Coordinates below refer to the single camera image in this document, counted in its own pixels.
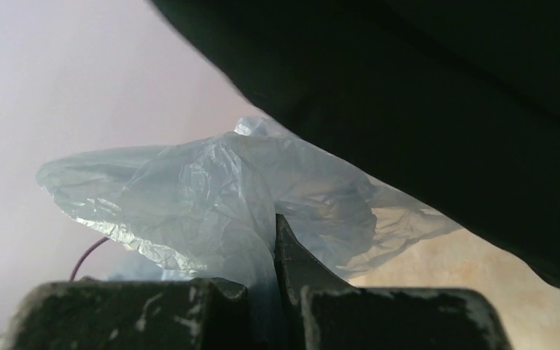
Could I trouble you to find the light blue plastic trash bag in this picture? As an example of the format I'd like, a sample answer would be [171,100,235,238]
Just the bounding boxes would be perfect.
[36,117,459,344]

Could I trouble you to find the black printed t-shirt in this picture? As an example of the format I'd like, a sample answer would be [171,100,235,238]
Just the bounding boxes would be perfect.
[155,1,560,288]

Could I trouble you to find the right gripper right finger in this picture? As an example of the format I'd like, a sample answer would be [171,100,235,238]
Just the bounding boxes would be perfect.
[274,215,512,350]

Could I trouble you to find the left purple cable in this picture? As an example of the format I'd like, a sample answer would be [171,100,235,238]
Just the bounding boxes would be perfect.
[69,236,110,282]

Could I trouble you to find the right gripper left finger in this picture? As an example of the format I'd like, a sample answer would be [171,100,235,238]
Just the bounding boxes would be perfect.
[0,279,252,350]

